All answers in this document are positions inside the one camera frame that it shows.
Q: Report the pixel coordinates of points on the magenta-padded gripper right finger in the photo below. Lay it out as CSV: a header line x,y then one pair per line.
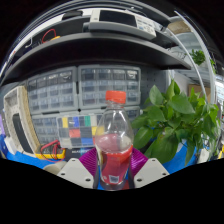
x,y
152,171

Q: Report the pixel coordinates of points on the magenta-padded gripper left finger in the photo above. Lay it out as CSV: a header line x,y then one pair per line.
x,y
74,172

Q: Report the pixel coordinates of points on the red-capped red-label drink bottle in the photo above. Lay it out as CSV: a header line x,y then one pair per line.
x,y
114,160

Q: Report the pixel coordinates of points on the dark purple and white box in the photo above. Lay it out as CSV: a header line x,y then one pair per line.
x,y
76,152

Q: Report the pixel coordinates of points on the clear organizer with coloured parts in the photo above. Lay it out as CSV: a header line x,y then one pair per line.
x,y
76,131

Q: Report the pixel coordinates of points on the large leafy green potted plant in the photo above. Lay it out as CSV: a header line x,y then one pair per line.
x,y
170,123

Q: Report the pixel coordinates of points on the white power adapter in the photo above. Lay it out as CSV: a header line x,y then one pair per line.
x,y
203,156

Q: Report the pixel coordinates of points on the black rectangular pouch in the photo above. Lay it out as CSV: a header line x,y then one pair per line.
x,y
22,133

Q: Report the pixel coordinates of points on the white perforated tray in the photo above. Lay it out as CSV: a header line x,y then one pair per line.
x,y
11,103

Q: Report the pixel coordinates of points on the small green trailing plant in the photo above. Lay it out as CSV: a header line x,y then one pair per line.
x,y
200,57

